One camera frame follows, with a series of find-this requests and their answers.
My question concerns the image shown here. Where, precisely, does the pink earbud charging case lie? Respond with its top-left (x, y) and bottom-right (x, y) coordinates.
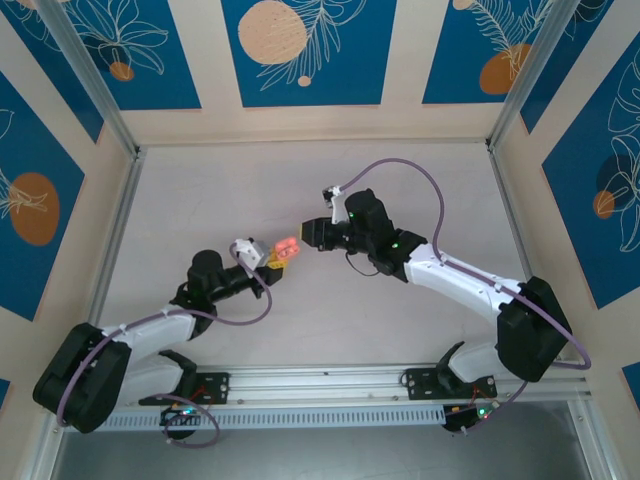
top-left (273, 236), bottom-right (302, 260)

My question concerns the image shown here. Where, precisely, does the left controller board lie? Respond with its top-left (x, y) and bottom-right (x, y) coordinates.
top-left (158, 405), bottom-right (207, 427)

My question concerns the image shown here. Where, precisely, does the controller board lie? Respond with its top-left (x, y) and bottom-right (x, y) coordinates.
top-left (158, 405), bottom-right (207, 427)
top-left (442, 402), bottom-right (501, 435)

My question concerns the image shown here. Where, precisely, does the right controller board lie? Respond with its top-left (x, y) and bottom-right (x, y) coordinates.
top-left (442, 402), bottom-right (501, 435)

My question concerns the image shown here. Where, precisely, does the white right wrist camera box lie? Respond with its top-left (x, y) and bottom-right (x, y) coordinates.
top-left (321, 183), bottom-right (349, 226)

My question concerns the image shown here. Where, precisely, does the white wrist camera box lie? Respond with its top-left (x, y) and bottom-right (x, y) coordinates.
top-left (321, 183), bottom-right (349, 226)
top-left (228, 238), bottom-right (270, 272)

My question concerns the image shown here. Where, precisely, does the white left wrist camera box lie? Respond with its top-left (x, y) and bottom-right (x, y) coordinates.
top-left (228, 238), bottom-right (270, 272)

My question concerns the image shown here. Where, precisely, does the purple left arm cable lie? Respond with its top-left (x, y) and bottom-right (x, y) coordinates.
top-left (56, 242), bottom-right (274, 448)

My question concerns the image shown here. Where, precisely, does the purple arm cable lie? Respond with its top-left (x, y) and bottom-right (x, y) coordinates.
top-left (56, 242), bottom-right (274, 448)
top-left (332, 158), bottom-right (592, 436)

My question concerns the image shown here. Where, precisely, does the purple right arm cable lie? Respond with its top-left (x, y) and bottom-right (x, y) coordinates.
top-left (332, 158), bottom-right (592, 436)

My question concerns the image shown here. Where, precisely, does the aluminium left side rail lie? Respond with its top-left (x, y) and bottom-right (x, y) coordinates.
top-left (72, 147), bottom-right (147, 372)

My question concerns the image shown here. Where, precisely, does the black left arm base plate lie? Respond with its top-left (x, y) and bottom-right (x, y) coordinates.
top-left (138, 371), bottom-right (232, 407)

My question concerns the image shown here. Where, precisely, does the aluminium mounting rail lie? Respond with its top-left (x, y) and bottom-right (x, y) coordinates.
top-left (42, 360), bottom-right (594, 412)

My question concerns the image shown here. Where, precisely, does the aluminium right side rail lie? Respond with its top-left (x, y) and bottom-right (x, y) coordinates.
top-left (487, 142), bottom-right (566, 362)

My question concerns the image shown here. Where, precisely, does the white slotted cable duct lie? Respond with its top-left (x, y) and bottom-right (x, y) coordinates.
top-left (62, 405), bottom-right (447, 432)

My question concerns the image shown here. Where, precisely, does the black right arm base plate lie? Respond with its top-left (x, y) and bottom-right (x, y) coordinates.
top-left (402, 367), bottom-right (499, 401)

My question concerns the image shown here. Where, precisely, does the aluminium right frame post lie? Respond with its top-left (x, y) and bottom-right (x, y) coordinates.
top-left (487, 0), bottom-right (589, 151)

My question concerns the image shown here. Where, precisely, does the aluminium frame post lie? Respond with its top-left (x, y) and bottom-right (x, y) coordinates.
top-left (487, 0), bottom-right (589, 151)
top-left (34, 0), bottom-right (141, 157)

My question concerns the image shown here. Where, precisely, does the aluminium left frame post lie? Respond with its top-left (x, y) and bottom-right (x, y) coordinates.
top-left (34, 0), bottom-right (141, 157)

